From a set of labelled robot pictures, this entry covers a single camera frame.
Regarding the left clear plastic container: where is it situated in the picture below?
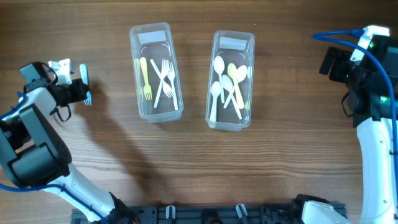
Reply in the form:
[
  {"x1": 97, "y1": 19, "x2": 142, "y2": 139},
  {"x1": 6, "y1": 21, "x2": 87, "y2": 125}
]
[{"x1": 129, "y1": 22, "x2": 183, "y2": 123}]

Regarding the yellow plastic fork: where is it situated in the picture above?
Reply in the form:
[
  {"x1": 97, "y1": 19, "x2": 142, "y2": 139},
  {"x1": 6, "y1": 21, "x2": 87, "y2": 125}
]
[{"x1": 139, "y1": 57, "x2": 152, "y2": 101}]

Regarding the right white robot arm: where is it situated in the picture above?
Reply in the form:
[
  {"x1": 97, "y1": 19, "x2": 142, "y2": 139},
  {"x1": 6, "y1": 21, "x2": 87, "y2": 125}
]
[{"x1": 312, "y1": 31, "x2": 397, "y2": 223}]

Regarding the white plastic fork crossing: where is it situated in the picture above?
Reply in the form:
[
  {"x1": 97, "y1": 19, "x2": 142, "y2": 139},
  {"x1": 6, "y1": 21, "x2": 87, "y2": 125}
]
[{"x1": 150, "y1": 59, "x2": 173, "y2": 98}]

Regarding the right clear plastic container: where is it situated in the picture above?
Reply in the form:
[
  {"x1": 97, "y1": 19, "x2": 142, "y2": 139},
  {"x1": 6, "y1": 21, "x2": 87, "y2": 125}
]
[{"x1": 205, "y1": 30, "x2": 255, "y2": 131}]

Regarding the left blue cable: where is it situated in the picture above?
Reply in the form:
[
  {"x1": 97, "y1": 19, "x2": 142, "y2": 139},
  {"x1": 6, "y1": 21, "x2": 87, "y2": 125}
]
[{"x1": 0, "y1": 68, "x2": 109, "y2": 224}]

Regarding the yellow plastic spoon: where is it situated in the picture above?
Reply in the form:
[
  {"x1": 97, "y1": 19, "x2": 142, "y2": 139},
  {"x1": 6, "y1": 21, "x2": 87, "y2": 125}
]
[{"x1": 228, "y1": 63, "x2": 244, "y2": 109}]

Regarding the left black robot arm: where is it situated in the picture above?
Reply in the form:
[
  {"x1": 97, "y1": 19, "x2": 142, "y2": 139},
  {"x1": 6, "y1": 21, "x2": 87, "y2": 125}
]
[{"x1": 1, "y1": 60, "x2": 139, "y2": 223}]

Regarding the white plastic spoon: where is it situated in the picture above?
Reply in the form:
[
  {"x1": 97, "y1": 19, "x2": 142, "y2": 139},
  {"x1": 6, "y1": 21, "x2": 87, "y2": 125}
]
[
  {"x1": 227, "y1": 63, "x2": 248, "y2": 109},
  {"x1": 222, "y1": 75, "x2": 242, "y2": 119},
  {"x1": 213, "y1": 55, "x2": 225, "y2": 84},
  {"x1": 210, "y1": 81, "x2": 221, "y2": 122}
]

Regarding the clear plastic container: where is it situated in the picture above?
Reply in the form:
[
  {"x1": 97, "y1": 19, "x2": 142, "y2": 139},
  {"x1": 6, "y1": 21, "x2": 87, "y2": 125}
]
[
  {"x1": 205, "y1": 30, "x2": 255, "y2": 131},
  {"x1": 129, "y1": 22, "x2": 183, "y2": 123}
]

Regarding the clear plastic fork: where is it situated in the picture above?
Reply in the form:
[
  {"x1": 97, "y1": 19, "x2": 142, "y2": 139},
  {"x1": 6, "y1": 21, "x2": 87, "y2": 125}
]
[{"x1": 154, "y1": 60, "x2": 169, "y2": 108}]

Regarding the white plastic knife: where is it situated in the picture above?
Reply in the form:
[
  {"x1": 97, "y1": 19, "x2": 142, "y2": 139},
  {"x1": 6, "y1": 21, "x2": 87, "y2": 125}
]
[{"x1": 167, "y1": 62, "x2": 178, "y2": 111}]

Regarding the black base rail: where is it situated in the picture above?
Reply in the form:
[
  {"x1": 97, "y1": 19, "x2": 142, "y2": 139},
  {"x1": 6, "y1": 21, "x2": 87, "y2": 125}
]
[{"x1": 70, "y1": 202, "x2": 346, "y2": 224}]

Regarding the white plastic fork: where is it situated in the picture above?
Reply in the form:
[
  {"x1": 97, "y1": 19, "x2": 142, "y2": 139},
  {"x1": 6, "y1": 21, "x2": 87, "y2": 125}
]
[{"x1": 80, "y1": 63, "x2": 92, "y2": 106}]

